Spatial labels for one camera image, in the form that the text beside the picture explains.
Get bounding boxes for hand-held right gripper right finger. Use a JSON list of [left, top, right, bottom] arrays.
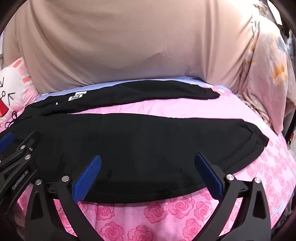
[[195, 152, 274, 241]]

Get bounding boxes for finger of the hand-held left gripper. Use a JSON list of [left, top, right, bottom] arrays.
[[0, 130, 41, 173], [0, 132, 14, 152]]

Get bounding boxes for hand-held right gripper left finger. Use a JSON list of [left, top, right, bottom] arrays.
[[24, 155, 102, 241]]

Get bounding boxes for black pants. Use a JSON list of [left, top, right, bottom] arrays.
[[14, 80, 270, 205]]

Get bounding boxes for white pink cat plush pillow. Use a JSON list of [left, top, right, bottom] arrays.
[[0, 57, 39, 127]]

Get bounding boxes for pink rose print bedsheet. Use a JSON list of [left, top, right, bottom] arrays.
[[0, 76, 296, 241]]

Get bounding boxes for pale floral cloth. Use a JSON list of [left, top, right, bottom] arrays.
[[231, 4, 296, 136]]

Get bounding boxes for beige curtain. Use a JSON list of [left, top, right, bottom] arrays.
[[2, 0, 274, 96]]

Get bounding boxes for thin black cord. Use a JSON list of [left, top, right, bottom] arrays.
[[4, 110, 19, 129]]

